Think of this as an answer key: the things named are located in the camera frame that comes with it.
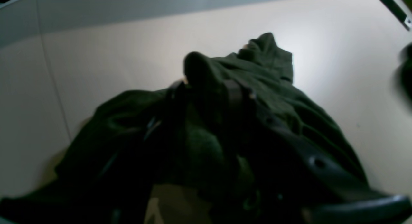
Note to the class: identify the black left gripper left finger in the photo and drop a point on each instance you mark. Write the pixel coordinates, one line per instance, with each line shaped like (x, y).
(145, 153)

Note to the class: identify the dark green t-shirt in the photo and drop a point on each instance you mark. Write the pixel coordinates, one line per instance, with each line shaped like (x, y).
(199, 160)

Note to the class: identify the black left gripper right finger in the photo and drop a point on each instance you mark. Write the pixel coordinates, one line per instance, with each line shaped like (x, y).
(298, 183)

